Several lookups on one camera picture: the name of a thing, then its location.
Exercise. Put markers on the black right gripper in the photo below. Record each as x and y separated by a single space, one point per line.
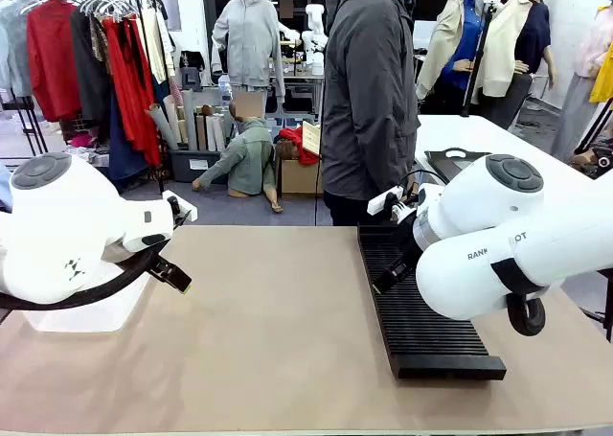
412 244

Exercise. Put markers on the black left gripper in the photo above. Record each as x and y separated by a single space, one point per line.
163 267

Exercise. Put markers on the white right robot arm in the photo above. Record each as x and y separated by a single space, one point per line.
551 244

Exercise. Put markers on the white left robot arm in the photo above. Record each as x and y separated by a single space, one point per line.
57 225

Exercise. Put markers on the black slotted PCB rack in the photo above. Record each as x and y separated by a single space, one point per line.
431 340

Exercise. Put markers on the clear plastic storage box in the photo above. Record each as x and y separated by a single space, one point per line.
86 318

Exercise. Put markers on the black metal clothes rack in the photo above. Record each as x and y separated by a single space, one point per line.
160 177

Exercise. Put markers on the grey plastic bin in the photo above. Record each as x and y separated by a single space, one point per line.
191 165

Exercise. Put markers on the brown cardboard box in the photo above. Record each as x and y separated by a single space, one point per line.
299 177

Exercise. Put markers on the navy hanging garment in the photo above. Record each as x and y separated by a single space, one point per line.
122 158

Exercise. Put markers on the mannequin torso in green jacket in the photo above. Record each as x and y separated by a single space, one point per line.
249 158

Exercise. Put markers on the white paper roll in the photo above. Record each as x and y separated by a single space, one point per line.
215 131

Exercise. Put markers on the grey paper roll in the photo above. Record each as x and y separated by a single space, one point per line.
189 120
163 127

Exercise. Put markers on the cream paper roll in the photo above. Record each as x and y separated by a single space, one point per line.
173 115

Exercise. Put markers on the red cloth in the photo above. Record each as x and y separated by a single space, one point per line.
294 139

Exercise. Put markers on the white table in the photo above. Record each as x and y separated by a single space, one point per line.
479 131

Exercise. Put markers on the pink cloth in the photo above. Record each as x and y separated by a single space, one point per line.
82 140

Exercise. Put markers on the person in grey jacket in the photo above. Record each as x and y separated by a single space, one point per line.
369 96

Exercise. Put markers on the red hanging dress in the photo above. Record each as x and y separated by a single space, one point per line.
129 100

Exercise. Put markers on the blue cloth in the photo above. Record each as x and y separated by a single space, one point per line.
5 191

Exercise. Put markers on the dark grey hanging garment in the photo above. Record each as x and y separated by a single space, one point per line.
88 91

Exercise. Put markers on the black floor stand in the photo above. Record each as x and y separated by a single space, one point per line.
604 306

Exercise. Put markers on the cream hanging garment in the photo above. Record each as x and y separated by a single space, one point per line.
155 48

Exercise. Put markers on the black tripod pole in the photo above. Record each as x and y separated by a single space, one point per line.
479 57

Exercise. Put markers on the white monitor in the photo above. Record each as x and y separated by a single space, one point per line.
425 33

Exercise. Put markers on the mannequin in beige coat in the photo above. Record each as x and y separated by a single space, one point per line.
452 38

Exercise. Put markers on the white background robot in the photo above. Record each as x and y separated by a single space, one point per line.
313 38

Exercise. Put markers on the mannequin in grey hoodie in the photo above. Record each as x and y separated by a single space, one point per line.
249 38

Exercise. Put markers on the red hanging shirt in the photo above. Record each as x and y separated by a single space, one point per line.
52 62

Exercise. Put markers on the mannequin in cream jacket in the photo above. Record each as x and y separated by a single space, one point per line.
507 48

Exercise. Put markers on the mannequin in pink top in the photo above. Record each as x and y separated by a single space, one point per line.
582 96

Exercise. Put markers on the light grey hanging garment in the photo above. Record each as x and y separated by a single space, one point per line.
14 48

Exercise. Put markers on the yellow garment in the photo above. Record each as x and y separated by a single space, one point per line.
604 76

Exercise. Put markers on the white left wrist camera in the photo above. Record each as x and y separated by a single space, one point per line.
184 208

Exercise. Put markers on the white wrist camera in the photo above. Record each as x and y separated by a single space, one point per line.
184 208
383 201

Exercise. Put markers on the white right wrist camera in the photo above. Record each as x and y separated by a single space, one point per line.
383 201

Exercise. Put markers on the black metal shelf frame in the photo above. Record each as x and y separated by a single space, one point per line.
26 120

